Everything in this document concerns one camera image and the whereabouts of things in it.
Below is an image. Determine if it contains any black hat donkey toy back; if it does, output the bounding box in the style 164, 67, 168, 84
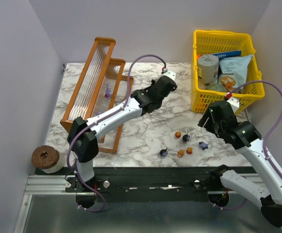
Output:
182, 133, 191, 143

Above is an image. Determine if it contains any black hat donkey toy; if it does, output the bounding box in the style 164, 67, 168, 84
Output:
182, 133, 191, 143
159, 148, 168, 158

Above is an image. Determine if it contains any black hat donkey toy front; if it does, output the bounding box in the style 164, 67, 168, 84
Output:
159, 148, 168, 158

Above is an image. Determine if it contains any purple donkey red base toy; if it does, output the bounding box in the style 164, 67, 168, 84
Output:
104, 83, 112, 99

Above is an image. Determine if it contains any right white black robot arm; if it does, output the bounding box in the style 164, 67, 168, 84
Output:
198, 99, 282, 228

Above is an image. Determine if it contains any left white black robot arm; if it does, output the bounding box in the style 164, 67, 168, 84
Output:
67, 70, 177, 182

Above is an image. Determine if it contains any brown tiered acrylic shelf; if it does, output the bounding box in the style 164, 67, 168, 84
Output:
59, 36, 134, 154

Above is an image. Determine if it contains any purple donkey toy lying down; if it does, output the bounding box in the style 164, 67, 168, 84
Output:
199, 141, 209, 150

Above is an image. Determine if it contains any green round item in basket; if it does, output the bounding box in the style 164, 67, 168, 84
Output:
206, 83, 227, 92

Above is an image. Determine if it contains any orange bear toy back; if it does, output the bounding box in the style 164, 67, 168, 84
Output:
175, 132, 181, 138

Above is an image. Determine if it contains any orange bear toy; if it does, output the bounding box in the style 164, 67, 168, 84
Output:
175, 132, 181, 138
177, 150, 184, 158
186, 147, 193, 154

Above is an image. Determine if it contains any orange bear toy front right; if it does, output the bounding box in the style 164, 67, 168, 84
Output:
186, 147, 193, 154

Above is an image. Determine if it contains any orange bear toy front left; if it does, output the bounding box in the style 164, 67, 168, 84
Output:
177, 150, 184, 158

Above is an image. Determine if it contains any light blue chips bag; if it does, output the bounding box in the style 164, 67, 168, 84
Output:
218, 54, 253, 92

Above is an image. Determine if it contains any grey cylindrical canister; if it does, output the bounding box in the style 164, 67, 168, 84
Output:
197, 54, 219, 84

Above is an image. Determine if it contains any dark blue box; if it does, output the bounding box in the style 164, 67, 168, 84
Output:
212, 50, 242, 60

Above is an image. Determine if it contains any yellow plastic basket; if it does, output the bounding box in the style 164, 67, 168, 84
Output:
192, 30, 265, 113

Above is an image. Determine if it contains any brown topped white roll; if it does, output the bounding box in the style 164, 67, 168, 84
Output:
31, 145, 66, 174

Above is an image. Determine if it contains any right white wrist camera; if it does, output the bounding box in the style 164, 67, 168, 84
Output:
225, 92, 240, 113

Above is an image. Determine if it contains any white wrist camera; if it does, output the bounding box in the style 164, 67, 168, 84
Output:
161, 68, 176, 81
225, 92, 240, 113

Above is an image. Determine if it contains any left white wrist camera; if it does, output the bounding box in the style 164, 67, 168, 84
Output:
161, 68, 176, 81

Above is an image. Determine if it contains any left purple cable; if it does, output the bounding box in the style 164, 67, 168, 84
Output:
66, 54, 167, 213

